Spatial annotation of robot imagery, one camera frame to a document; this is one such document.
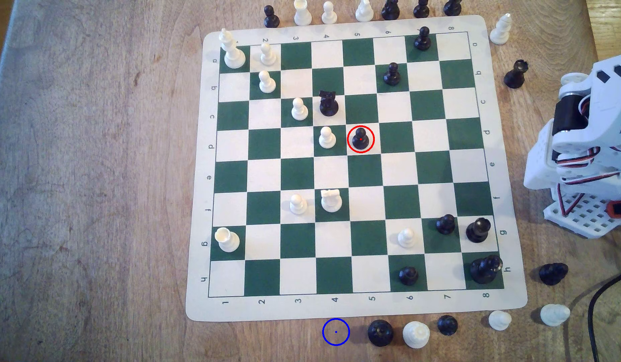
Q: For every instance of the black chess pawn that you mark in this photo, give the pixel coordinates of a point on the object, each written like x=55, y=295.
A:
x=422, y=41
x=408, y=276
x=391, y=75
x=445, y=225
x=271, y=19
x=360, y=142
x=447, y=325

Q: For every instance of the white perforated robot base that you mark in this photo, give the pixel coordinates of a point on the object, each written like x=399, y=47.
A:
x=587, y=213

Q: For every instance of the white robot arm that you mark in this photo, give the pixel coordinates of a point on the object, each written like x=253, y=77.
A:
x=607, y=95

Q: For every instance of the green and white chess mat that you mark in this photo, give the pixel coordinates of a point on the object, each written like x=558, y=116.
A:
x=300, y=171

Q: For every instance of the white chess pawn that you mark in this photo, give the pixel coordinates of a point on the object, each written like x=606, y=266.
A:
x=499, y=321
x=265, y=83
x=268, y=56
x=299, y=110
x=329, y=16
x=327, y=139
x=298, y=205
x=406, y=239

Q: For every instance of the black chess knight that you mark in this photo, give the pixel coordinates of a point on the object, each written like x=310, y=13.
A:
x=553, y=274
x=328, y=105

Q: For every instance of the tall white chess king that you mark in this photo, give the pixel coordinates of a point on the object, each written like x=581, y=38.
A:
x=232, y=54

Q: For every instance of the white chess piece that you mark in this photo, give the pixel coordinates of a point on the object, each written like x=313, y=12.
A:
x=303, y=15

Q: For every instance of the black chess bishop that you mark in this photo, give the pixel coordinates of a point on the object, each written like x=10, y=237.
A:
x=380, y=333

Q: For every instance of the white chess bishop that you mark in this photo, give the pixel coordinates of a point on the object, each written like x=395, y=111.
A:
x=364, y=12
x=500, y=32

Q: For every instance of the black chess piece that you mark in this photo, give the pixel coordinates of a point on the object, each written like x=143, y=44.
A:
x=421, y=10
x=452, y=7
x=390, y=11

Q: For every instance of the white chess knight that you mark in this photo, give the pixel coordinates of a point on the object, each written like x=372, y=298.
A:
x=554, y=315

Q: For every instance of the orange black base clamp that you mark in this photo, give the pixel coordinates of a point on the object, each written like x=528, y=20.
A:
x=619, y=209

